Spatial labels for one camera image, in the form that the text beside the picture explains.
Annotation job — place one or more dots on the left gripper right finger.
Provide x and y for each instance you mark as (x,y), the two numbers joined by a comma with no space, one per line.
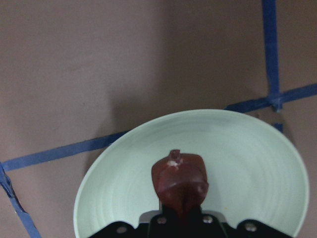
(198,224)

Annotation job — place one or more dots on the brown bun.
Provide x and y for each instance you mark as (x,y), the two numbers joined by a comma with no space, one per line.
(180,181)

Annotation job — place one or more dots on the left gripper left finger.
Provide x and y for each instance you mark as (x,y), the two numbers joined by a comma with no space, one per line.
(165,224)

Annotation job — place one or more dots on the light green plate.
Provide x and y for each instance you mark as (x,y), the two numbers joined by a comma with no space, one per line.
(254,172)

